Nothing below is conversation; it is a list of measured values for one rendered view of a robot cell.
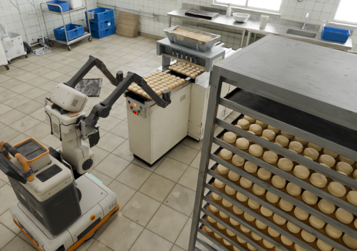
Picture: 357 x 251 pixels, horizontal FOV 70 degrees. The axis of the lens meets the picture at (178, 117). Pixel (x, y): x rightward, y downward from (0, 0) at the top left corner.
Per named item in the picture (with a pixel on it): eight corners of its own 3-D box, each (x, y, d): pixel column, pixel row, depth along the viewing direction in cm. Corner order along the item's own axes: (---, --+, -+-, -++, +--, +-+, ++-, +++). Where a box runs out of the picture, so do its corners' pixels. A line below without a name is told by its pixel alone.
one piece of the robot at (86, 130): (85, 137, 177) (84, 122, 172) (80, 133, 180) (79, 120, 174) (96, 131, 185) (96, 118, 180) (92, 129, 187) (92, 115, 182)
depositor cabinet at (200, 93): (204, 91, 445) (210, 43, 397) (242, 106, 411) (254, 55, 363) (156, 124, 359) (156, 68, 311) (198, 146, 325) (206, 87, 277)
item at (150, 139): (167, 129, 351) (169, 68, 300) (187, 139, 335) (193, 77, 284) (129, 156, 304) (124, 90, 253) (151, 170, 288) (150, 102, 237)
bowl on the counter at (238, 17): (229, 22, 498) (230, 15, 491) (234, 18, 523) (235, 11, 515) (245, 24, 487) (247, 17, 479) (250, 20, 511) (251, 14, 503)
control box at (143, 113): (129, 108, 262) (128, 96, 254) (146, 117, 251) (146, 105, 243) (127, 110, 259) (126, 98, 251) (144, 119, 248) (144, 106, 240)
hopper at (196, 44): (178, 36, 309) (178, 25, 301) (218, 48, 283) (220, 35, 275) (162, 42, 290) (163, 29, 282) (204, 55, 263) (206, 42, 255)
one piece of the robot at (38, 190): (57, 249, 194) (26, 171, 147) (20, 210, 219) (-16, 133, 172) (93, 218, 217) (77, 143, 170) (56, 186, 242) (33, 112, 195)
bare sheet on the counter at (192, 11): (185, 12, 523) (185, 11, 522) (193, 9, 553) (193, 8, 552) (212, 17, 502) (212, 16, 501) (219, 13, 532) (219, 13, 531)
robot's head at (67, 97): (65, 110, 172) (75, 90, 173) (47, 99, 182) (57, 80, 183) (80, 115, 185) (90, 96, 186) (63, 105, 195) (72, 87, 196)
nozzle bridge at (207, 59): (172, 61, 334) (173, 34, 314) (221, 78, 299) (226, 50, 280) (156, 68, 311) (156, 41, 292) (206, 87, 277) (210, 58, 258)
